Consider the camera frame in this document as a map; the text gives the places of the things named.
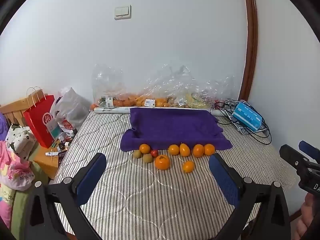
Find white plastic bag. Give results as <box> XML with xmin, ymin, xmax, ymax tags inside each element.
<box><xmin>50</xmin><ymin>87</ymin><xmax>91</xmax><ymax>136</ymax></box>

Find blue tissue pack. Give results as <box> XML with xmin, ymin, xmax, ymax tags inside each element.
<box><xmin>232</xmin><ymin>102</ymin><xmax>263</xmax><ymax>132</ymax></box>

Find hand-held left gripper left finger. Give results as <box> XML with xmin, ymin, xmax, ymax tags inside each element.
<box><xmin>24</xmin><ymin>152</ymin><xmax>108</xmax><ymax>240</ymax></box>

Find purple towel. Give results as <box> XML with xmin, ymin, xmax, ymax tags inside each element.
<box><xmin>120</xmin><ymin>107</ymin><xmax>233</xmax><ymax>152</ymax></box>

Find clear bag of brown fruit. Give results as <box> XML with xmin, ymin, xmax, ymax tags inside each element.
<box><xmin>164</xmin><ymin>90</ymin><xmax>188</xmax><ymax>108</ymax></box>

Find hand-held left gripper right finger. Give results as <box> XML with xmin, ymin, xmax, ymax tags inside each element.
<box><xmin>209</xmin><ymin>153</ymin><xmax>292</xmax><ymax>240</ymax></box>

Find large orange mandarin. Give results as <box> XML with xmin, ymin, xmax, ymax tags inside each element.
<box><xmin>154</xmin><ymin>155</ymin><xmax>171</xmax><ymax>171</ymax></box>

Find black cables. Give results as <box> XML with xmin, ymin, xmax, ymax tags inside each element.
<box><xmin>214</xmin><ymin>101</ymin><xmax>272</xmax><ymax>145</ymax></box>

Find green cloth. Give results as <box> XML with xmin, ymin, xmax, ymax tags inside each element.
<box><xmin>11</xmin><ymin>160</ymin><xmax>50</xmax><ymax>233</ymax></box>

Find clear bag of yellow fruit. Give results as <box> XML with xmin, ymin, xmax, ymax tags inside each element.
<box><xmin>172</xmin><ymin>65</ymin><xmax>217</xmax><ymax>110</ymax></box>

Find purple cloth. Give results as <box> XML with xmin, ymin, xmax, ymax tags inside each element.
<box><xmin>0</xmin><ymin>112</ymin><xmax>9</xmax><ymax>143</ymax></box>

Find clear bag of leafy mandarins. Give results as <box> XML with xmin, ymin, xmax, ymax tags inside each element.
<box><xmin>90</xmin><ymin>64</ymin><xmax>125</xmax><ymax>110</ymax></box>

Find wooden headboard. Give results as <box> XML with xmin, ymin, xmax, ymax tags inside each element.
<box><xmin>0</xmin><ymin>97</ymin><xmax>34</xmax><ymax>128</ymax></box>

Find clear bag of red fruit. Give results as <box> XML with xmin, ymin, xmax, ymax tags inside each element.
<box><xmin>206</xmin><ymin>76</ymin><xmax>238</xmax><ymax>110</ymax></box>

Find white spotted cloth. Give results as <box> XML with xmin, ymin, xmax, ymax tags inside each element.
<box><xmin>5</xmin><ymin>124</ymin><xmax>38</xmax><ymax>163</ymax></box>

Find red paper bag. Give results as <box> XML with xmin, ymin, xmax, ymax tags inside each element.
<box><xmin>23</xmin><ymin>87</ymin><xmax>55</xmax><ymax>149</ymax></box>

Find wooden nightstand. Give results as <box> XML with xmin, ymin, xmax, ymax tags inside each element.
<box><xmin>32</xmin><ymin>130</ymin><xmax>73</xmax><ymax>180</ymax></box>

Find clutter of small bottles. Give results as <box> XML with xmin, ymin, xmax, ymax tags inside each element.
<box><xmin>51</xmin><ymin>130</ymin><xmax>75</xmax><ymax>155</ymax></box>

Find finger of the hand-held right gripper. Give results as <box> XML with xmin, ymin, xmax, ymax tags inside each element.
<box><xmin>298</xmin><ymin>140</ymin><xmax>320</xmax><ymax>162</ymax></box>
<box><xmin>279</xmin><ymin>144</ymin><xmax>314</xmax><ymax>172</ymax></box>

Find white wall switch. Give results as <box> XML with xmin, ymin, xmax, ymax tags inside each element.
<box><xmin>114</xmin><ymin>4</ymin><xmax>132</xmax><ymax>20</ymax></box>

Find brown wooden door frame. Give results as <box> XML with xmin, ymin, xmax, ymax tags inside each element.
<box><xmin>237</xmin><ymin>0</ymin><xmax>258</xmax><ymax>103</ymax></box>

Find person's right hand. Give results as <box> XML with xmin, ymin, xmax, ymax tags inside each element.
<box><xmin>294</xmin><ymin>194</ymin><xmax>320</xmax><ymax>240</ymax></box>

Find white paper roll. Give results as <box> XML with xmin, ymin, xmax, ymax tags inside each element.
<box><xmin>94</xmin><ymin>106</ymin><xmax>227</xmax><ymax>117</ymax></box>

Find pink printed blanket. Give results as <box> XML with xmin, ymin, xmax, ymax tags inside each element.
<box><xmin>0</xmin><ymin>140</ymin><xmax>36</xmax><ymax>228</ymax></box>

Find clear bag of oranges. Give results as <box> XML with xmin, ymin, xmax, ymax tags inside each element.
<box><xmin>122</xmin><ymin>80</ymin><xmax>170</xmax><ymax>108</ymax></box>

